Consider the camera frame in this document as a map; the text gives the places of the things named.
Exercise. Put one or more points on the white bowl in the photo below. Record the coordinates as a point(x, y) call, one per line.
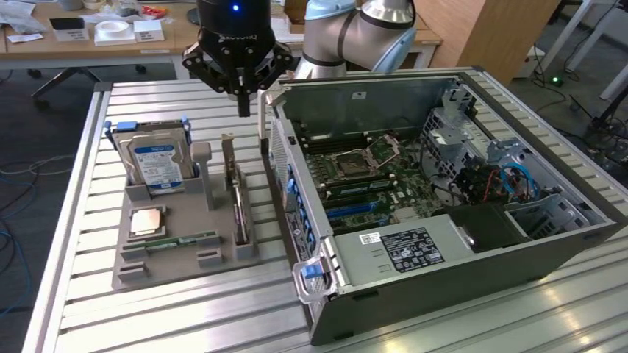
point(94, 3)

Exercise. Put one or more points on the blue case latch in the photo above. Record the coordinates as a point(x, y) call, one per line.
point(311, 274)

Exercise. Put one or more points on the grey power supply unit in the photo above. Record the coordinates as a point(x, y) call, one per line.
point(363, 257)

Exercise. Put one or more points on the white paper stack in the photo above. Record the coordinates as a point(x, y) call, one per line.
point(295, 36)

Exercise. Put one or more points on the white tape roll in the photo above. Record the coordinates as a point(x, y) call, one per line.
point(101, 27)

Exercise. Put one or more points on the grey cup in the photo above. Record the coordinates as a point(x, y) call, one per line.
point(71, 4)

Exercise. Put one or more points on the copper-toned CPU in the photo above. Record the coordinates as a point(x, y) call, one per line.
point(146, 222)

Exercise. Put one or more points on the wooden cabinet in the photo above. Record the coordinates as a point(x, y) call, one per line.
point(491, 44)

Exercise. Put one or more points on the wooden desk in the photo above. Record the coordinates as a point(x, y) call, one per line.
point(74, 51)

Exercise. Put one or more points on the hard disk with blue rails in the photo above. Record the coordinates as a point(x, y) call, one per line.
point(155, 162)

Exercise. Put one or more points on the white box with red button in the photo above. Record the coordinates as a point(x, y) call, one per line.
point(535, 66)

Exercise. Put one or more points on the silver drive cage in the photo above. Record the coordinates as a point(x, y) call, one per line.
point(451, 139)

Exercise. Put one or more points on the blue card retention clip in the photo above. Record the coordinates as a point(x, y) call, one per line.
point(303, 228)
point(297, 201)
point(291, 173)
point(299, 214)
point(307, 240)

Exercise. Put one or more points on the small white box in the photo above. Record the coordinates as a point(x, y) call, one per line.
point(149, 31)

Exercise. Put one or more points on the green motherboard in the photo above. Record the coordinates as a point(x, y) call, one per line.
point(410, 189)

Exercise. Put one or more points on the green RAM stick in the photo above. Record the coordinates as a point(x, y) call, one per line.
point(173, 242)

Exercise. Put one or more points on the flat white box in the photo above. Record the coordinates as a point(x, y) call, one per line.
point(115, 40)

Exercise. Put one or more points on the silver chipset heatsink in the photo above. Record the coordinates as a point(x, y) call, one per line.
point(406, 215)

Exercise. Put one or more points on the device with green light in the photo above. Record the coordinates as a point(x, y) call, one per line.
point(557, 80)

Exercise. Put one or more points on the red small item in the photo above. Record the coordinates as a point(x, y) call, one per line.
point(154, 12)

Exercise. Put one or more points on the white paper card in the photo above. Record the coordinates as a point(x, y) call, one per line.
point(25, 38)

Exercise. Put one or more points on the black graphics card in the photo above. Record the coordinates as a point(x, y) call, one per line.
point(239, 217)

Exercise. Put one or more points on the black RAM slot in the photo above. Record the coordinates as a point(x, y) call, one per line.
point(339, 149)
point(334, 137)
point(335, 140)
point(337, 145)

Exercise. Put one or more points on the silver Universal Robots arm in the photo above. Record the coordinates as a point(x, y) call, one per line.
point(334, 36)

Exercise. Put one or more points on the open grey PC case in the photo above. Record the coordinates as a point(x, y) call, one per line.
point(442, 294)

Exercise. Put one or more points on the black equipment stand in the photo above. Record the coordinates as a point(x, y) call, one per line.
point(611, 110)

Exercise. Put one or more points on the crumpled clear plastic bag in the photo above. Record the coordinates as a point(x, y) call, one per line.
point(19, 18)

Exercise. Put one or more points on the white table frame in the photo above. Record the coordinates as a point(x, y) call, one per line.
point(618, 81)

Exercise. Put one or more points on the black chair base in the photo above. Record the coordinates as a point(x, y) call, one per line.
point(65, 75)

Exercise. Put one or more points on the silver metal bracket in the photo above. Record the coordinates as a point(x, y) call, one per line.
point(510, 147)

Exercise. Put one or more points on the dark small pouch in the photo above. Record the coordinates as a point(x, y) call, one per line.
point(127, 11)

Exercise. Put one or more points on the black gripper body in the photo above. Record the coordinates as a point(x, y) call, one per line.
point(235, 33)

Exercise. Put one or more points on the brown cardboard box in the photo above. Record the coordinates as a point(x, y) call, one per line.
point(295, 11)

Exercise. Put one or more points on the grey parts rack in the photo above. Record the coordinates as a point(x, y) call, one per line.
point(197, 228)

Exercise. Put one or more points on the silver disk bay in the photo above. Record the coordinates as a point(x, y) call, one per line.
point(565, 217)

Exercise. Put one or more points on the white box with black top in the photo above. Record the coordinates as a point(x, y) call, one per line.
point(71, 35)

